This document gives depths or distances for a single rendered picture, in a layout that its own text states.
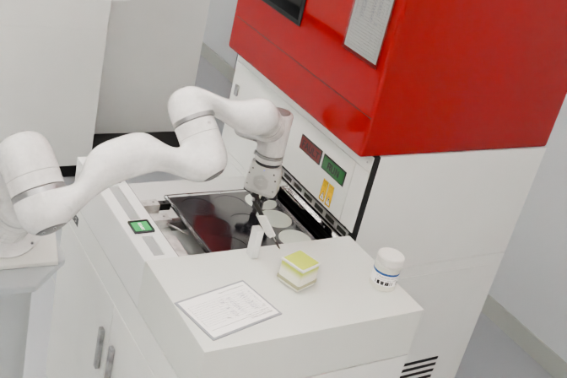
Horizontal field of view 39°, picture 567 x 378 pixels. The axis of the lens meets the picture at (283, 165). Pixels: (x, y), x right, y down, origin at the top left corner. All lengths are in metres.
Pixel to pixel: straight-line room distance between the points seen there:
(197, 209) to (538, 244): 1.87
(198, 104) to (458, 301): 1.32
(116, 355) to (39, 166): 0.68
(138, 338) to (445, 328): 1.19
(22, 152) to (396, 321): 0.98
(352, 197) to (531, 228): 1.64
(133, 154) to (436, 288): 1.25
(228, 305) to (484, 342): 2.14
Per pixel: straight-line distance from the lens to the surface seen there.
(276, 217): 2.46
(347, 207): 2.34
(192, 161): 1.87
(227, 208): 2.45
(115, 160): 1.85
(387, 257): 2.10
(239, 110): 1.93
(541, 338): 3.89
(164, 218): 2.33
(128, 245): 2.13
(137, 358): 2.15
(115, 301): 2.26
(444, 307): 2.82
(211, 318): 1.88
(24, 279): 2.18
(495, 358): 3.83
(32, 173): 1.82
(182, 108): 1.91
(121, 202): 2.27
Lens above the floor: 2.10
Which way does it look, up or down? 25 degrees down
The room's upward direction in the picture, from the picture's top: 14 degrees clockwise
